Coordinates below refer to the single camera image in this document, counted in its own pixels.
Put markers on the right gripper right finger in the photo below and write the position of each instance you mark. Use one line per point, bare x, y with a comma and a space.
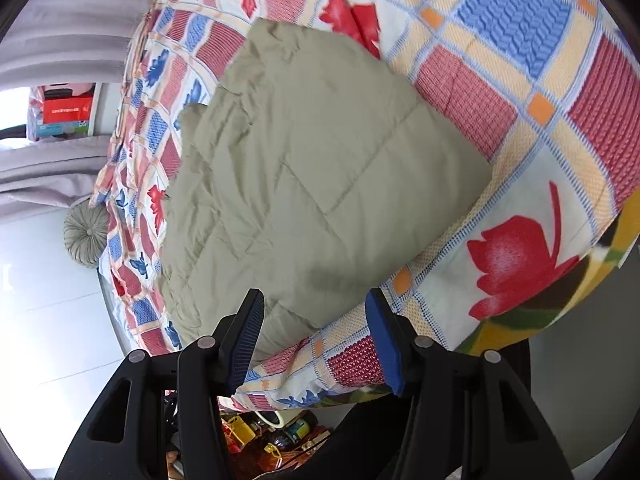
470, 414

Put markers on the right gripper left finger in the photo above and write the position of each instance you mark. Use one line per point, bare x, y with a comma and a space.
150, 399

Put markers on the khaki puffer jacket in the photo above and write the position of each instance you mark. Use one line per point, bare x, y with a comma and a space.
313, 174

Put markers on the clutter under bed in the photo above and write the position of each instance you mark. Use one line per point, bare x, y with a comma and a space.
260, 442

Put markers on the round green pleated cushion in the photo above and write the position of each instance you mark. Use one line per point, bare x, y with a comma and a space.
85, 234

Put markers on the grey curtain left panel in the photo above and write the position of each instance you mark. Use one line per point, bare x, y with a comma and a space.
49, 175

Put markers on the grey curtain panel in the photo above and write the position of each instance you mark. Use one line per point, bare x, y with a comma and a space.
49, 175
53, 41

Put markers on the teal box on sill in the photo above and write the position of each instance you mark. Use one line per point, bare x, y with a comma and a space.
61, 129

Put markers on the red box on sill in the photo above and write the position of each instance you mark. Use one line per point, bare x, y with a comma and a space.
67, 102

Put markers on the leaf patterned patchwork quilt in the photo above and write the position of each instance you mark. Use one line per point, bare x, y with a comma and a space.
546, 90

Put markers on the grey curtain right panel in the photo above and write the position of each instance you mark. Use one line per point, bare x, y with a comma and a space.
53, 41

